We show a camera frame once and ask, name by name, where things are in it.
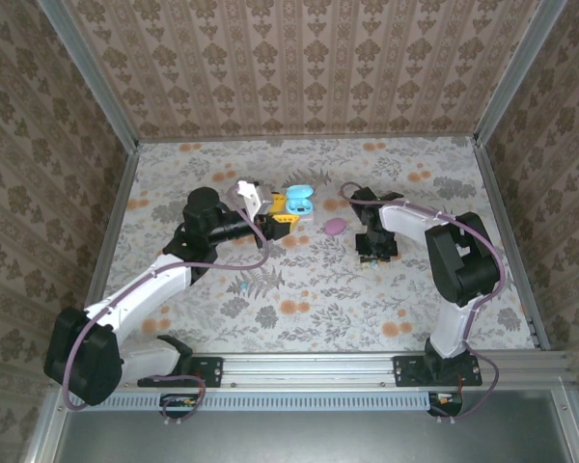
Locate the blue earbud charging case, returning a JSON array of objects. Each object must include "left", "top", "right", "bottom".
[{"left": 284, "top": 184, "right": 318, "bottom": 217}]

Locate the black connector box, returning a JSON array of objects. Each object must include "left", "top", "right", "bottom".
[
  {"left": 159, "top": 393, "right": 200, "bottom": 420},
  {"left": 427, "top": 391, "right": 464, "bottom": 419}
]

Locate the grey metal shelf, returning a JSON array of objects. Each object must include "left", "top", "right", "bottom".
[{"left": 26, "top": 388, "right": 579, "bottom": 463}]

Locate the aluminium side rail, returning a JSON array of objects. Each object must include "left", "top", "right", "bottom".
[
  {"left": 472, "top": 137, "right": 554, "bottom": 351},
  {"left": 79, "top": 142, "right": 140, "bottom": 334}
]

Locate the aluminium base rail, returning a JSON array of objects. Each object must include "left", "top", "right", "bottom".
[{"left": 52, "top": 351, "right": 579, "bottom": 390}]

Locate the slotted white cable duct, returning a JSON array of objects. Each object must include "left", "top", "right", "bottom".
[{"left": 98, "top": 393, "right": 438, "bottom": 412}]

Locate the aluminium corner post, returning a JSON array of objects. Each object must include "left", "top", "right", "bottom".
[
  {"left": 36, "top": 0, "right": 141, "bottom": 153},
  {"left": 473, "top": 0, "right": 559, "bottom": 146}
]

